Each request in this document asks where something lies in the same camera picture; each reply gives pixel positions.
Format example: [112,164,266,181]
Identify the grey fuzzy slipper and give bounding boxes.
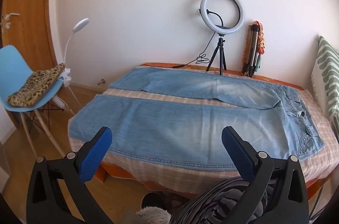
[136,207,172,224]

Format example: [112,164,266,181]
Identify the black ring light cable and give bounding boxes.
[147,35,214,69]

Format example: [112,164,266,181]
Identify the black mini tripod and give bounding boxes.
[206,35,229,77]

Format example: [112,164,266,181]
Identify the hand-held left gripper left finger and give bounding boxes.
[26,127,113,224]

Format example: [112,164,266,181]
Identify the silver door handle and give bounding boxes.
[1,13,20,30]

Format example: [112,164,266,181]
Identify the leopard print cushion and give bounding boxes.
[7,63,67,108]

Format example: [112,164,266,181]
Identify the folded silver tripod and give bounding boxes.
[242,24,261,78]

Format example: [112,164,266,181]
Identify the wooden door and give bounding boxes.
[0,0,57,134]

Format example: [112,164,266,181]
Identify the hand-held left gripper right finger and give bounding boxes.
[221,126,310,224]

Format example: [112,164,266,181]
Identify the person's leg in striped trousers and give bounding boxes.
[169,177,276,224]

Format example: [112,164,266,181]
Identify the light blue denim pants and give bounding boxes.
[68,67,326,171]

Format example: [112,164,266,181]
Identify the orange bed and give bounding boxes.
[94,62,331,187]

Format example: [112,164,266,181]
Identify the light blue chair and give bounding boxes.
[0,45,75,158]

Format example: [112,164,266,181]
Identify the white clip lamp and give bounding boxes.
[54,18,90,116]

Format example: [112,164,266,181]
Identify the checkered beige blanket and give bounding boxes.
[67,65,339,199]

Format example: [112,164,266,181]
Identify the green white patterned pillow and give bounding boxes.
[310,35,339,140]

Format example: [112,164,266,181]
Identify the folded tripod with orange cloth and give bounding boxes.
[242,21,267,73]

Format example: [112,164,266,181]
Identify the dark slipper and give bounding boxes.
[141,191,170,210]

